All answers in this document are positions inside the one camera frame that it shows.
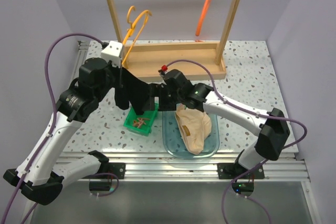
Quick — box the black underwear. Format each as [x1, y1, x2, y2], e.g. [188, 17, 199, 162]
[121, 68, 149, 115]

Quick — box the purple cable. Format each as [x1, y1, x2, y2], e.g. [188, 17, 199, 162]
[166, 59, 308, 224]
[0, 33, 121, 224]

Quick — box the green plastic bin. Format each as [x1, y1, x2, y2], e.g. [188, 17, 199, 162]
[123, 103, 159, 136]

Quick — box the aluminium rail frame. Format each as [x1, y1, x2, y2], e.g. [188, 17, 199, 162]
[36, 40, 310, 183]

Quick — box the wooden hanger rack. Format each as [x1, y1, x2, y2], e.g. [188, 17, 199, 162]
[107, 0, 240, 82]

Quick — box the yellow plastic hanger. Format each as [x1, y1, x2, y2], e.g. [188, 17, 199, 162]
[121, 5, 152, 68]

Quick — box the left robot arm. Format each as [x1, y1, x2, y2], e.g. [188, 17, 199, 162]
[3, 58, 121, 205]

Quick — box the beige underwear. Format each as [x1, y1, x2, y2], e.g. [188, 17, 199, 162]
[175, 104, 212, 155]

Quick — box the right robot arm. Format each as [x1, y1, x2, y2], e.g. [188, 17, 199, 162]
[146, 69, 290, 179]

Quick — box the clear blue plastic container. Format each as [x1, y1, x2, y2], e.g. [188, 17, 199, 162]
[162, 105, 219, 159]

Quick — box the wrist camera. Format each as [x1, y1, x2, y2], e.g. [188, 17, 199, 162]
[100, 41, 124, 68]
[158, 65, 168, 77]

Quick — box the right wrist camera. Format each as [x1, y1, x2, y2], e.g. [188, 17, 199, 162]
[158, 65, 168, 77]

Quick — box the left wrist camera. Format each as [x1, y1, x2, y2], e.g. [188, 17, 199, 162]
[100, 41, 124, 68]

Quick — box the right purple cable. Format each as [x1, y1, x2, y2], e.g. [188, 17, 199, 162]
[166, 59, 308, 224]

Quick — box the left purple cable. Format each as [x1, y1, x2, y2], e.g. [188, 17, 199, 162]
[0, 33, 121, 224]

